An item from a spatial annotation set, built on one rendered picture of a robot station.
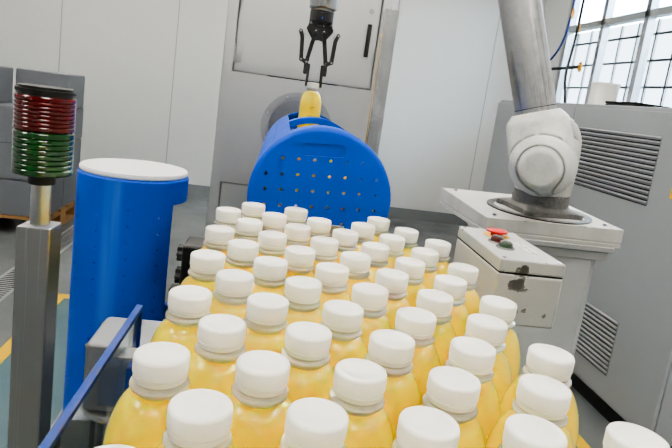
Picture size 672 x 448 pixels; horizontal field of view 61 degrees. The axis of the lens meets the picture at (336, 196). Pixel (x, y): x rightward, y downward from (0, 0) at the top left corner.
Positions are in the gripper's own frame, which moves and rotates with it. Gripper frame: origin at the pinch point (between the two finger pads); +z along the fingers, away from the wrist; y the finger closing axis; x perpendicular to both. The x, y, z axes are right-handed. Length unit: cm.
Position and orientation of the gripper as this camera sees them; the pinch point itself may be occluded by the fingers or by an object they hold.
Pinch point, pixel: (314, 76)
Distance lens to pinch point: 185.4
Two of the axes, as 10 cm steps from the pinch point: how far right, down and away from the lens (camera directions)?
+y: -9.9, -1.1, -1.2
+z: -1.3, 9.8, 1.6
